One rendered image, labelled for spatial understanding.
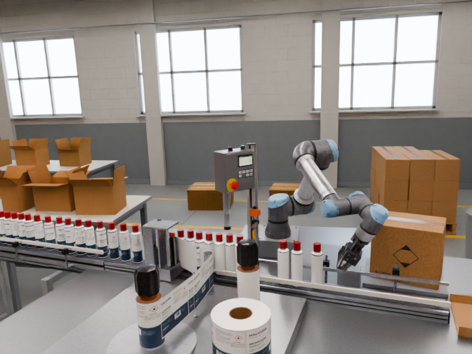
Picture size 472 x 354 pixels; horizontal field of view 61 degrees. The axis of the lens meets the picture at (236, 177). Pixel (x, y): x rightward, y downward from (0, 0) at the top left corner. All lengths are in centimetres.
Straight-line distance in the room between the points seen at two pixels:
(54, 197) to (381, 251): 272
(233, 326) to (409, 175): 408
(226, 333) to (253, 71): 625
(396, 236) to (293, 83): 546
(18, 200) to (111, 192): 86
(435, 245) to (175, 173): 633
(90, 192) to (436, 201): 385
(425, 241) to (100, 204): 247
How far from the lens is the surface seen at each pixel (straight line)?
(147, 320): 147
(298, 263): 184
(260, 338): 137
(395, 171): 513
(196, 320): 167
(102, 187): 345
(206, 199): 603
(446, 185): 531
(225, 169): 184
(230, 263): 196
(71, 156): 605
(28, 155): 634
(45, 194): 381
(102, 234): 230
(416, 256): 202
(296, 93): 721
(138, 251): 219
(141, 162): 806
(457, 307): 200
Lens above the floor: 175
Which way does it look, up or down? 12 degrees down
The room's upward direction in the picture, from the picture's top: 2 degrees counter-clockwise
